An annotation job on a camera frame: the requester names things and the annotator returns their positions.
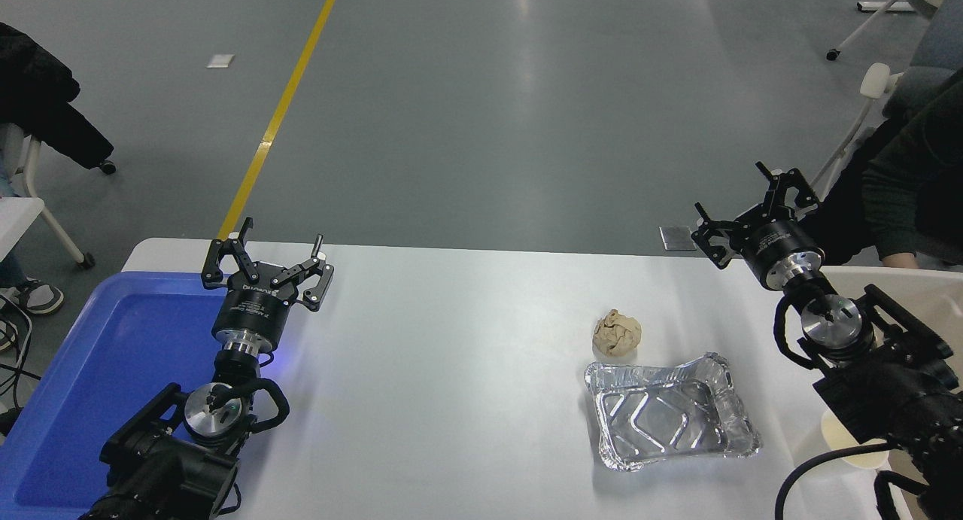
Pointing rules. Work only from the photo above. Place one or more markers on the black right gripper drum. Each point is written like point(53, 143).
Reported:
point(779, 249)

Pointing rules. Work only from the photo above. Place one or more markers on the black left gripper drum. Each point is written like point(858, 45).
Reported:
point(252, 309)

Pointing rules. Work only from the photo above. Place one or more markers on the white paper cup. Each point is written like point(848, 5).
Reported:
point(835, 430)

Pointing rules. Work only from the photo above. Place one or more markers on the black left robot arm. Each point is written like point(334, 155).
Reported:
point(173, 467)

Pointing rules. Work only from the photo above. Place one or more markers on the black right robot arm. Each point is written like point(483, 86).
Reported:
point(888, 392)

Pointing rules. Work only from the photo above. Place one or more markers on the person's hand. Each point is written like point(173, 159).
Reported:
point(900, 262)

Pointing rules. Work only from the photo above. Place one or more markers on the metal floor plate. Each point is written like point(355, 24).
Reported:
point(675, 239)

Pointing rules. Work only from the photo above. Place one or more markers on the person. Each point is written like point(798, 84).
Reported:
point(37, 91)
point(918, 174)

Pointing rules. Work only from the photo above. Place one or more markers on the crumpled tan paper ball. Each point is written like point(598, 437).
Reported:
point(617, 334)

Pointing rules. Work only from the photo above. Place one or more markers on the blue plastic tray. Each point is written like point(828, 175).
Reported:
point(113, 354)

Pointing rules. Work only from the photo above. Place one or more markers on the large pale bin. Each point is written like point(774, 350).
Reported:
point(940, 302)

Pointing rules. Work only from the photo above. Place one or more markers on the silver foil tray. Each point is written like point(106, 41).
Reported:
point(669, 415)

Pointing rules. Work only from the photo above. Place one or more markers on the small white floor square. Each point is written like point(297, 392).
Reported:
point(220, 61)

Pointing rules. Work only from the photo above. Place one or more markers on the white chair base with caster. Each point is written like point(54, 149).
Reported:
point(876, 7)

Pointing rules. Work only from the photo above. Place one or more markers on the small white side table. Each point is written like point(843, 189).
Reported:
point(15, 219)

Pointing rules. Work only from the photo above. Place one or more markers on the grey chair with white frame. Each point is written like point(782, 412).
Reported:
point(937, 61)

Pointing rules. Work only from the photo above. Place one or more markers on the white frame chair with casters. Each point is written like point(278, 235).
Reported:
point(30, 170)

